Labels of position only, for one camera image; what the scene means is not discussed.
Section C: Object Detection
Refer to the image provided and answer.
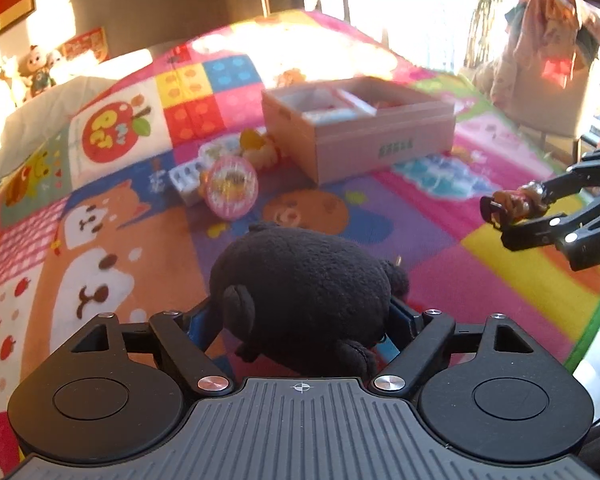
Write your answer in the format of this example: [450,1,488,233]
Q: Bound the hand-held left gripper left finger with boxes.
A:
[69,310,235,396]

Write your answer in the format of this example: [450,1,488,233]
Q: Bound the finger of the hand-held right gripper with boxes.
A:
[539,142,600,207]
[499,192,600,272]

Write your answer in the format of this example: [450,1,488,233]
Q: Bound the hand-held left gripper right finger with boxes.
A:
[370,300,552,395]

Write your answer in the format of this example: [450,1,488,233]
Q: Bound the small toy with black base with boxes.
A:
[480,182,552,227]

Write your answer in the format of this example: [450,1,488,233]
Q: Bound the black plush toy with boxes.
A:
[207,221,411,378]

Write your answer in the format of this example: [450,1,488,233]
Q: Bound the pink round toy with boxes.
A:
[201,156,259,219]

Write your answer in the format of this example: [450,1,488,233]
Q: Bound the white plastic tray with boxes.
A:
[168,159,216,207]

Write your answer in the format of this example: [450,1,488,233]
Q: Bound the white cardboard box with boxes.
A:
[260,75,456,186]

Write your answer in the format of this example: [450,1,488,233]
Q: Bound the orange yellow toy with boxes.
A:
[239,128,282,167]

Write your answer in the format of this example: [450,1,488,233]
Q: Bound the beige chair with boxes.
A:
[472,52,598,142]

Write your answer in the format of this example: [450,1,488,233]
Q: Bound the colourful cartoon play mat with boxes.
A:
[0,9,600,480]

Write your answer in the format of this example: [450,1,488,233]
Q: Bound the pile of clothes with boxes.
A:
[504,0,600,92]

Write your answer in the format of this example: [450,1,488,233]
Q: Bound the white pillows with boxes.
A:
[0,46,168,173]

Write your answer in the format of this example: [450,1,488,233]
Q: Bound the small white plush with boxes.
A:
[47,50,67,80]

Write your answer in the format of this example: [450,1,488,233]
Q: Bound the red printed card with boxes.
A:
[61,27,110,64]

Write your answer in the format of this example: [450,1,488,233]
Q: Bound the cartoon boy doll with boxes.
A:
[21,45,57,97]

